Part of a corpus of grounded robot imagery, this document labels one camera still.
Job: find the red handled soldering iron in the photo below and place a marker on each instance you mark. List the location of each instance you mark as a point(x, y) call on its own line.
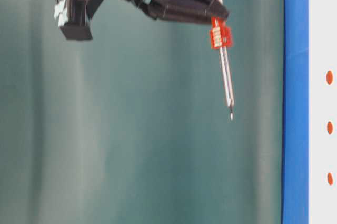
point(220, 35)

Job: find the red dot mark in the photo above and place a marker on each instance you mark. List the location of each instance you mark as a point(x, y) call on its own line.
point(330, 178)
point(329, 127)
point(329, 77)

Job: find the middle red dot mark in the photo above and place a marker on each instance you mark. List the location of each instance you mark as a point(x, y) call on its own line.
point(329, 127)

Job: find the green backdrop curtain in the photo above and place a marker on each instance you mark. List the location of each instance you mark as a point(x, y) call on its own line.
point(132, 126)

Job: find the white foam base board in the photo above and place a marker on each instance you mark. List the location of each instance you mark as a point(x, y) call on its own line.
point(322, 146)

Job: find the blue table cover cloth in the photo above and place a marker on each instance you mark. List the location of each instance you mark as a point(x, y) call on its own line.
point(295, 155)

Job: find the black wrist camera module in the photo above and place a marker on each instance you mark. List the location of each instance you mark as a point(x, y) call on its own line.
point(73, 20)

